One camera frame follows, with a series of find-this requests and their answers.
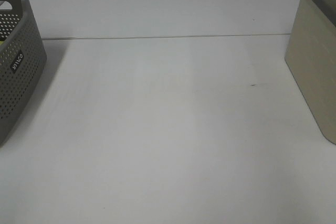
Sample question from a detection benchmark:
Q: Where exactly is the beige plastic basket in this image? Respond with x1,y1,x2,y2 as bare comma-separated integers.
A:
285,0,335,143

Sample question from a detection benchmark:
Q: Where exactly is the grey perforated plastic basket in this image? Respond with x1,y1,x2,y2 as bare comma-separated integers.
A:
1,0,47,143

